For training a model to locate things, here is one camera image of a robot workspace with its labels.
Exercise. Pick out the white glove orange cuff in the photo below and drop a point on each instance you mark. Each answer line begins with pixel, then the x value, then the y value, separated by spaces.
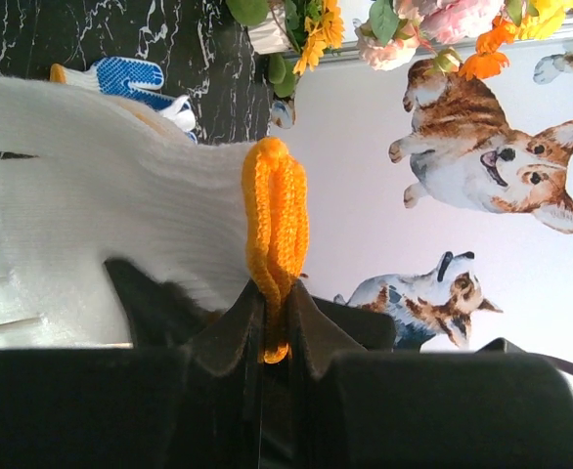
pixel 86 177

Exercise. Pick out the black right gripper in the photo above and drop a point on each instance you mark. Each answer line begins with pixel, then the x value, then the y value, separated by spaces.
pixel 163 314

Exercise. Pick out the blue dotted glove orange cuff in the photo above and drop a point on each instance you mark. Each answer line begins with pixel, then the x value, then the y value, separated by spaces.
pixel 133 79

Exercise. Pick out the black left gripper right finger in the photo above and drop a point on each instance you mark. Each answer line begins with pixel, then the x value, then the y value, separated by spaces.
pixel 344 399

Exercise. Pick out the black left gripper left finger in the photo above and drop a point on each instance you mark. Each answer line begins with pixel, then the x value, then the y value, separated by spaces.
pixel 192 406

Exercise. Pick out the sunflower pot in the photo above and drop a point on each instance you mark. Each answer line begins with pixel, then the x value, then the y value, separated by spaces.
pixel 293 35

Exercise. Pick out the artificial flower bouquet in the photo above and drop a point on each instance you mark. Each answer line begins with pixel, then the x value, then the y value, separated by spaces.
pixel 470 33

